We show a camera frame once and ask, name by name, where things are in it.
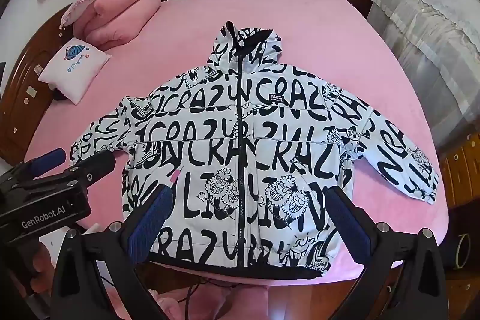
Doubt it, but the pink bed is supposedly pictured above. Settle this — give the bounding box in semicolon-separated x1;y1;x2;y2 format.
0;0;451;292

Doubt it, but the black cable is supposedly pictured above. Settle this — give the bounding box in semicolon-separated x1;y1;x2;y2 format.
176;277;241;306

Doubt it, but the wooden headboard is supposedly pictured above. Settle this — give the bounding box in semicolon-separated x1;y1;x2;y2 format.
0;14;70;160

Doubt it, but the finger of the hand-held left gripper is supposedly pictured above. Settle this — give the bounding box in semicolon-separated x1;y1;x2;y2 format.
15;148;67;174
69;151;116;186

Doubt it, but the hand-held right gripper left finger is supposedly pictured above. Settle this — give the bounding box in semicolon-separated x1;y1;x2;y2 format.
50;185;175;320

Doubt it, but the wooden cabinet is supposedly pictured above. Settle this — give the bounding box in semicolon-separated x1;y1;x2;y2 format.
439;133;480;227

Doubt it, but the pink folded quilt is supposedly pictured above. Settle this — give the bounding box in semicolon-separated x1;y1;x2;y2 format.
73;0;162;51

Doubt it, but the white black printed jacket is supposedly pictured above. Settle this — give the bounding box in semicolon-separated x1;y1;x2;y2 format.
71;21;439;274

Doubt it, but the person's left hand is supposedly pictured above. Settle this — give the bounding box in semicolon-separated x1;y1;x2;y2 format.
28;241;57;280

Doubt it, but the small white printed pillow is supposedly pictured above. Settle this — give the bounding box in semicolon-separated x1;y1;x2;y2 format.
37;37;111;105

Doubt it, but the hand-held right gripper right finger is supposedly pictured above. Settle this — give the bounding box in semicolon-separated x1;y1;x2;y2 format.
324;185;451;320

